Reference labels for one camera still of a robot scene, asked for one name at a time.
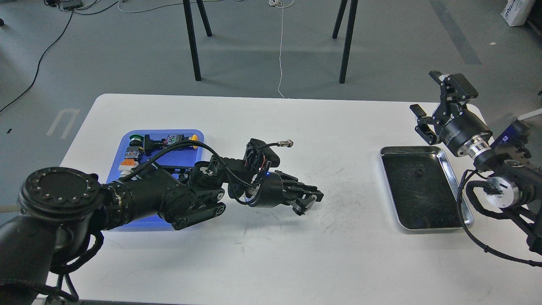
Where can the black table leg pair right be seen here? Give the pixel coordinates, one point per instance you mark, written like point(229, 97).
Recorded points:
point(348, 35)

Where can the black table leg pair left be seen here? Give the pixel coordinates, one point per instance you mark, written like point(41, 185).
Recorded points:
point(191, 33)

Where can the orange white small component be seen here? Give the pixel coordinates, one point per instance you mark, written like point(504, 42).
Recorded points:
point(132, 158)

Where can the silver metal tray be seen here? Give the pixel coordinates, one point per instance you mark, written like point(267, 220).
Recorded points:
point(424, 204)

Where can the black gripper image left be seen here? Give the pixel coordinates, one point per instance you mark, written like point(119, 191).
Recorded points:
point(279, 188)

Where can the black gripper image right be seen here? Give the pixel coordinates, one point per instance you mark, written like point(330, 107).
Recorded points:
point(462, 132)

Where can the green push button switch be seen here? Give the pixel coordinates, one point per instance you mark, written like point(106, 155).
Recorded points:
point(136, 140)

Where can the black table leg pair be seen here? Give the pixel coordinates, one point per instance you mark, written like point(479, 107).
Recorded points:
point(348, 35)
point(191, 33)

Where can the yellow push button switch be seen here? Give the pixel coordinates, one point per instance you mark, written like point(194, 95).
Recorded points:
point(150, 145)

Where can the white cardboard box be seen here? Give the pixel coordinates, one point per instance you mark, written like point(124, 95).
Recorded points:
point(515, 12)

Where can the black robot arm image left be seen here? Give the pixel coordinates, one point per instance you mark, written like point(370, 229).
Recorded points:
point(63, 212)

